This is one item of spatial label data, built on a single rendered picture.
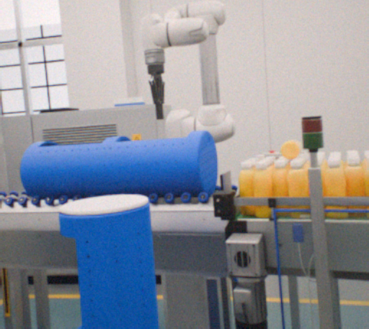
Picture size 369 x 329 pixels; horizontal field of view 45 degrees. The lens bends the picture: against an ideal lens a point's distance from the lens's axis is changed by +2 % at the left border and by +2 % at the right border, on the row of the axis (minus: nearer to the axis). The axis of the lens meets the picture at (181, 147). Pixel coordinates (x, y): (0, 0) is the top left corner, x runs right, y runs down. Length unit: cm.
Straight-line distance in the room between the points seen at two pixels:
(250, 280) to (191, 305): 103
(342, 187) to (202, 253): 62
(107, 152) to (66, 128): 182
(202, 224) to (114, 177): 43
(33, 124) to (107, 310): 269
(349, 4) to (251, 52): 98
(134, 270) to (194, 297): 118
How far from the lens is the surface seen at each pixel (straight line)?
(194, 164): 175
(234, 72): 462
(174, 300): 255
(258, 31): 465
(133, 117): 350
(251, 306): 155
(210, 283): 190
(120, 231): 132
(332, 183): 161
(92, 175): 196
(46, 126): 382
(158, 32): 192
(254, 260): 153
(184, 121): 241
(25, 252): 230
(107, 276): 134
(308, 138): 140
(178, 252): 189
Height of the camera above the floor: 126
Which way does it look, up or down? 3 degrees down
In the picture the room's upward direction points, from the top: 4 degrees counter-clockwise
